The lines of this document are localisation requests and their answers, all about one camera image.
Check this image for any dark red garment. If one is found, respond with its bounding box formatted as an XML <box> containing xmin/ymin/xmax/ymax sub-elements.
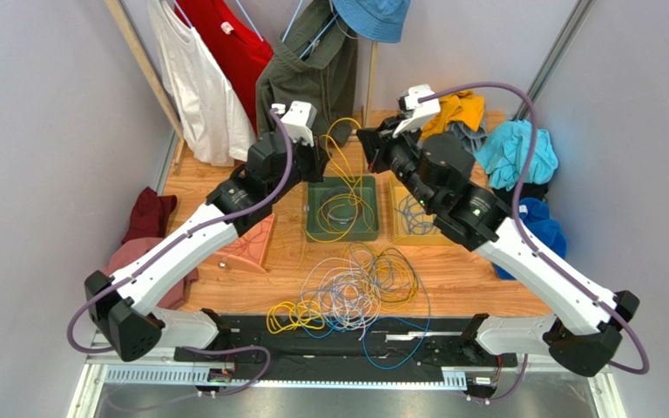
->
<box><xmin>121</xmin><ymin>187</ymin><xmax>178</xmax><ymax>244</ymax></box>

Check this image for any white tank top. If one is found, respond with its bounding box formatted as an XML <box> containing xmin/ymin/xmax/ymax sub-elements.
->
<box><xmin>147</xmin><ymin>1</ymin><xmax>256</xmax><ymax>166</ymax></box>

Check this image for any grey-blue garment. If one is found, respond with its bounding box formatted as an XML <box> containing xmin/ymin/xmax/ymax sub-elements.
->
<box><xmin>446</xmin><ymin>120</ymin><xmax>488</xmax><ymax>154</ymax></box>

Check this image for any yellow garment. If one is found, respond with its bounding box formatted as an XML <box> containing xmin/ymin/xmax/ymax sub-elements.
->
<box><xmin>420</xmin><ymin>91</ymin><xmax>485</xmax><ymax>139</ymax></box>

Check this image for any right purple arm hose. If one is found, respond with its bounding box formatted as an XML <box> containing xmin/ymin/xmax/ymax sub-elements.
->
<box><xmin>418</xmin><ymin>81</ymin><xmax>651</xmax><ymax>404</ymax></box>

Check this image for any blue cable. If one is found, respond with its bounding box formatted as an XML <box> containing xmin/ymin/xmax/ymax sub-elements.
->
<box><xmin>299</xmin><ymin>278</ymin><xmax>434</xmax><ymax>371</ymax></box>

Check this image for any black garment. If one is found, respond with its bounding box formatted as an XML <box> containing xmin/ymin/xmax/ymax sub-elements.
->
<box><xmin>491</xmin><ymin>183</ymin><xmax>550</xmax><ymax>206</ymax></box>

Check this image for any red t-shirt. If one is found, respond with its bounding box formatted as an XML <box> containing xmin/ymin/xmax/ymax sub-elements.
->
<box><xmin>177</xmin><ymin>0</ymin><xmax>273</xmax><ymax>129</ymax></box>

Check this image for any cyan garment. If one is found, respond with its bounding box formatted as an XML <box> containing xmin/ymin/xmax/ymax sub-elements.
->
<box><xmin>475</xmin><ymin>120</ymin><xmax>559</xmax><ymax>191</ymax></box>

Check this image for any black coiled cable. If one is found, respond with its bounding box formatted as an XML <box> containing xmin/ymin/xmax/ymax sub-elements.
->
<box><xmin>319</xmin><ymin>185</ymin><xmax>365</xmax><ymax>225</ymax></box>

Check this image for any royal blue garment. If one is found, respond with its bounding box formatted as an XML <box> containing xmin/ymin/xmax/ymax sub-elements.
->
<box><xmin>518</xmin><ymin>198</ymin><xmax>567</xmax><ymax>259</ymax></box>

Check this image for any olive green jacket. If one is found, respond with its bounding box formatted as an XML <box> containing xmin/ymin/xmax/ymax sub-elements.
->
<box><xmin>256</xmin><ymin>1</ymin><xmax>358</xmax><ymax>145</ymax></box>

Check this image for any yellow plastic tray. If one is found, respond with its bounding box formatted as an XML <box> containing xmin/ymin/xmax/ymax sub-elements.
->
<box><xmin>389</xmin><ymin>175</ymin><xmax>453</xmax><ymax>246</ymax></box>

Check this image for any yellow cable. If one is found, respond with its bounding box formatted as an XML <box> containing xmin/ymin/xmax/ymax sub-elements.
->
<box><xmin>307</xmin><ymin>118</ymin><xmax>377</xmax><ymax>236</ymax></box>
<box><xmin>266</xmin><ymin>243</ymin><xmax>422</xmax><ymax>335</ymax></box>

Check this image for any dusty pink garment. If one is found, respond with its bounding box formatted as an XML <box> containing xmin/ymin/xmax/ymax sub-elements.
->
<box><xmin>101</xmin><ymin>237</ymin><xmax>199</xmax><ymax>310</ymax></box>

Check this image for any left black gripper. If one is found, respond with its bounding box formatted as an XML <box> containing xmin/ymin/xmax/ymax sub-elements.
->
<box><xmin>267</xmin><ymin>131</ymin><xmax>332</xmax><ymax>204</ymax></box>

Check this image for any wooden clothes rack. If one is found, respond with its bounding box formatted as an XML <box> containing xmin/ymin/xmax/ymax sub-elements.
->
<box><xmin>105</xmin><ymin>0</ymin><xmax>379</xmax><ymax>175</ymax></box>

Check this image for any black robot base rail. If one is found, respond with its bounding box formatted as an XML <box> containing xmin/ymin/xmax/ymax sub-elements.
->
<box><xmin>84</xmin><ymin>314</ymin><xmax>602</xmax><ymax>401</ymax></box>

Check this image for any green plastic tray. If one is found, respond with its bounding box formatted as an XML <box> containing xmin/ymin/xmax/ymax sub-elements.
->
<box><xmin>305</xmin><ymin>175</ymin><xmax>380</xmax><ymax>243</ymax></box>

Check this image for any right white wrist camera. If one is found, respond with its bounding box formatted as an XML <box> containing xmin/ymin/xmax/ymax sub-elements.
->
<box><xmin>392</xmin><ymin>84</ymin><xmax>441</xmax><ymax>138</ymax></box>

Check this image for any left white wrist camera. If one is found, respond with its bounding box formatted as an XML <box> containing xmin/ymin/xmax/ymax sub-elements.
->
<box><xmin>271</xmin><ymin>100</ymin><xmax>317</xmax><ymax>147</ymax></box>

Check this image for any aluminium corner post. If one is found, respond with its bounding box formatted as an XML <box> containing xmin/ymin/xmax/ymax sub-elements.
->
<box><xmin>526</xmin><ymin>0</ymin><xmax>596</xmax><ymax>103</ymax></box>

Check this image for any grey-blue cable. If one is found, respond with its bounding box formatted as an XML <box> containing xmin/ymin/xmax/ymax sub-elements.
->
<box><xmin>395</xmin><ymin>191</ymin><xmax>437</xmax><ymax>236</ymax></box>

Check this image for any orange cable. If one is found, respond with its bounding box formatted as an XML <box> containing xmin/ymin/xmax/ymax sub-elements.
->
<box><xmin>230</xmin><ymin>223</ymin><xmax>272</xmax><ymax>259</ymax></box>

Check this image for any orange plastic tray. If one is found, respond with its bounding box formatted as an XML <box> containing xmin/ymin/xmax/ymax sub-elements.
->
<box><xmin>207</xmin><ymin>214</ymin><xmax>275</xmax><ymax>273</ymax></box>

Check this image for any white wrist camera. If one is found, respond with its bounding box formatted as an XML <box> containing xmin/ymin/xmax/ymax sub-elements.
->
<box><xmin>271</xmin><ymin>100</ymin><xmax>317</xmax><ymax>147</ymax></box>
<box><xmin>392</xmin><ymin>84</ymin><xmax>441</xmax><ymax>138</ymax></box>

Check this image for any white cable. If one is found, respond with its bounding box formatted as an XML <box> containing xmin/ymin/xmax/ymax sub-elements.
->
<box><xmin>296</xmin><ymin>243</ymin><xmax>394</xmax><ymax>340</ymax></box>

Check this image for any blue bucket hat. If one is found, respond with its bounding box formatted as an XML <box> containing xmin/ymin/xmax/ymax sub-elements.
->
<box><xmin>332</xmin><ymin>0</ymin><xmax>411</xmax><ymax>44</ymax></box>

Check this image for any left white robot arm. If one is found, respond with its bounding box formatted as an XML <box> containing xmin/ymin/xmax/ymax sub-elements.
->
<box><xmin>84</xmin><ymin>128</ymin><xmax>329</xmax><ymax>362</ymax></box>

